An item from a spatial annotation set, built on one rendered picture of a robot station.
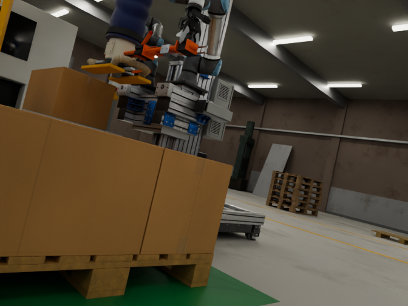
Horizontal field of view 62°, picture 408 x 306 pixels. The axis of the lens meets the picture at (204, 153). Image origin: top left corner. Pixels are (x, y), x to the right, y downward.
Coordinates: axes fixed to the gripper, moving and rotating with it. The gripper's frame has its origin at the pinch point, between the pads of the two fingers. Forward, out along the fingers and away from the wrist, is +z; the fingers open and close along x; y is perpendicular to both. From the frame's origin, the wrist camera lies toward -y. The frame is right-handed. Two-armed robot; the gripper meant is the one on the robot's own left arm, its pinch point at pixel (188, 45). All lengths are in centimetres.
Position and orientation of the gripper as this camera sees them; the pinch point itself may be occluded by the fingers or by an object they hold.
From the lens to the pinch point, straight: 173.2
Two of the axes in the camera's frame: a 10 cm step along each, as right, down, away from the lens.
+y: -7.1, -1.3, 6.9
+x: -6.7, -1.9, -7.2
